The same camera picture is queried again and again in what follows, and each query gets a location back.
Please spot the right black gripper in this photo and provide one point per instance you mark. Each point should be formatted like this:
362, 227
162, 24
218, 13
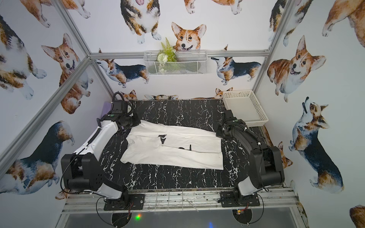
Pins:
218, 132

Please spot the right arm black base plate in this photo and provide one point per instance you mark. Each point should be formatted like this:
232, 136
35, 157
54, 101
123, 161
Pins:
234, 198

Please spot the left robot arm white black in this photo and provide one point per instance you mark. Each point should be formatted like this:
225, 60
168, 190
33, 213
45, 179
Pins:
82, 171

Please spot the white wire wall basket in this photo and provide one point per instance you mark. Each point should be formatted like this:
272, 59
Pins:
189, 63

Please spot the folded purple t-shirt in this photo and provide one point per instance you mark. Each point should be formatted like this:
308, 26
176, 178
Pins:
107, 106

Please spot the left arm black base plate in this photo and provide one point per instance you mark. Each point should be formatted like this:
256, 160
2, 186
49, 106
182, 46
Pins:
133, 202

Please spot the artificial green fern plant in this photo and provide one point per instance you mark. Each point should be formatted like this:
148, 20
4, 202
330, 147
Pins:
166, 58

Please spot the white plastic basket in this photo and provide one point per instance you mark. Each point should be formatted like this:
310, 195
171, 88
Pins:
245, 106

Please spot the white printed t-shirt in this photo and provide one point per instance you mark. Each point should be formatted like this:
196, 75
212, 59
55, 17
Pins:
159, 144

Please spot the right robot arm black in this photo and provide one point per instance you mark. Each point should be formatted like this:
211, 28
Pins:
265, 163

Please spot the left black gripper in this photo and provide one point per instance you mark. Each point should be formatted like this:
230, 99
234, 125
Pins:
132, 122

